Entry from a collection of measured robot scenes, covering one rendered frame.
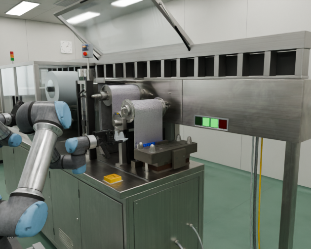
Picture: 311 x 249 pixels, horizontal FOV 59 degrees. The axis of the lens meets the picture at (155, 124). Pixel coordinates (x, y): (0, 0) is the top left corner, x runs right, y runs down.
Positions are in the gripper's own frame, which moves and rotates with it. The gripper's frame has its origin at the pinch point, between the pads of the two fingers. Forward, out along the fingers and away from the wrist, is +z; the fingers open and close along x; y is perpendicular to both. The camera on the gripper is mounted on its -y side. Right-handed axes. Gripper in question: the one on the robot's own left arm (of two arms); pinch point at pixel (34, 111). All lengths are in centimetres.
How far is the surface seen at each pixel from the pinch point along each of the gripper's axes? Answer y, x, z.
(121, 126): 0, 60, 13
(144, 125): -2, 73, 20
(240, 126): -13, 130, 20
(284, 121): -21, 151, 10
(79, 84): -20.6, 18.5, 21.2
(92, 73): -27, 6, 53
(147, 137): 6, 75, 21
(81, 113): -0.1, 22.1, 20.8
